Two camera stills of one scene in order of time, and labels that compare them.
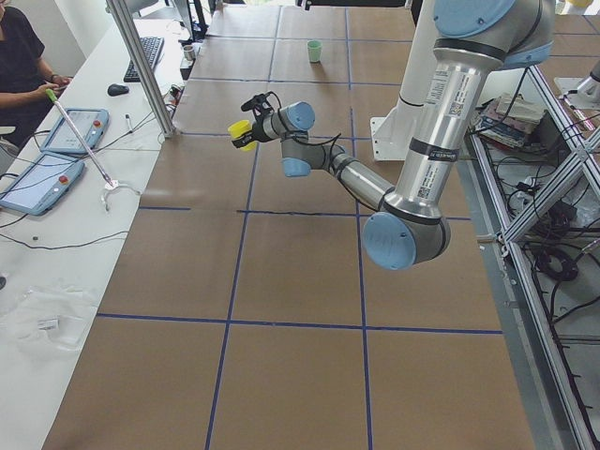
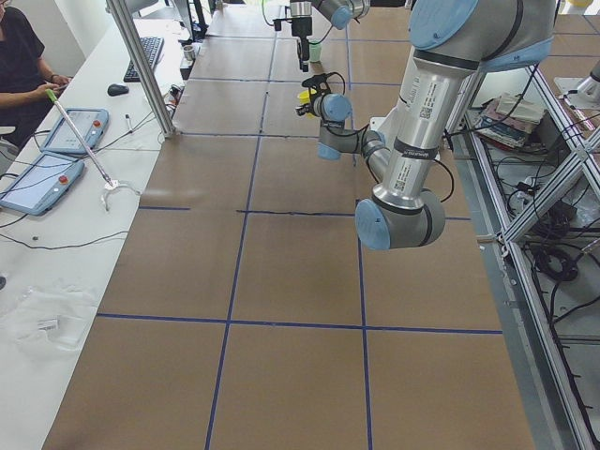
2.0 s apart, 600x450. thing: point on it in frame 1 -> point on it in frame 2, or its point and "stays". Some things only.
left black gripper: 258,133 -> 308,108
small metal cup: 188,52 stays
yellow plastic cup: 239,127 -> 304,96
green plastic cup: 315,47 stays
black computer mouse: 114,90 stays
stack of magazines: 507,119 stays
